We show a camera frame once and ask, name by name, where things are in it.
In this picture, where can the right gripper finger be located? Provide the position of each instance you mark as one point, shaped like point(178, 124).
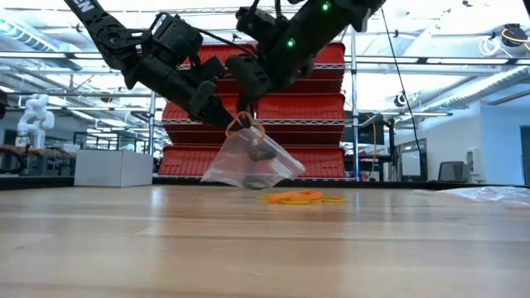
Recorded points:
point(247, 109)

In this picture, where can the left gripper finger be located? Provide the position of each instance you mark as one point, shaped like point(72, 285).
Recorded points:
point(221, 116)

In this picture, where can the orange rubber band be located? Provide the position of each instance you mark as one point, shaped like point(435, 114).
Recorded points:
point(229, 125)
point(296, 195)

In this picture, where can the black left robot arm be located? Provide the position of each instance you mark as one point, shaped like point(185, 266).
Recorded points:
point(99, 25)

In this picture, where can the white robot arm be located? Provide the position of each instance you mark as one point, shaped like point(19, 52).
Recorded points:
point(35, 120)

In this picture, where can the red plastic bin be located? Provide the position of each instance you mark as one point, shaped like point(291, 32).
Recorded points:
point(302, 107)
point(182, 161)
point(331, 78)
point(178, 132)
point(327, 161)
point(211, 49)

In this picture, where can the white cardboard box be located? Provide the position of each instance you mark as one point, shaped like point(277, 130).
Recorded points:
point(112, 167)

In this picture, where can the black hanging monitor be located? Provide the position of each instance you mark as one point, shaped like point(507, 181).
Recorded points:
point(366, 132)

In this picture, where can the wooden workbench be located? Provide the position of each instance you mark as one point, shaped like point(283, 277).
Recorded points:
point(41, 152)

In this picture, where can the dark grey monitor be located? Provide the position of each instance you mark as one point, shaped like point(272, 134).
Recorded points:
point(453, 171)

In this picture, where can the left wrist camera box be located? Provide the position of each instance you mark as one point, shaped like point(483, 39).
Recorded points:
point(178, 39)

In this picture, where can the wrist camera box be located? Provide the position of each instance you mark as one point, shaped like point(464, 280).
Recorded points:
point(178, 39)
point(256, 22)

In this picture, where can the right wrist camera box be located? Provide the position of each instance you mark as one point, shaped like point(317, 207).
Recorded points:
point(256, 22)

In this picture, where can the black aluminium table frame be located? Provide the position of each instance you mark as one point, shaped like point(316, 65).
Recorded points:
point(41, 182)

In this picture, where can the white wall dispenser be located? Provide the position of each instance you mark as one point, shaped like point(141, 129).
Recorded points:
point(476, 161)

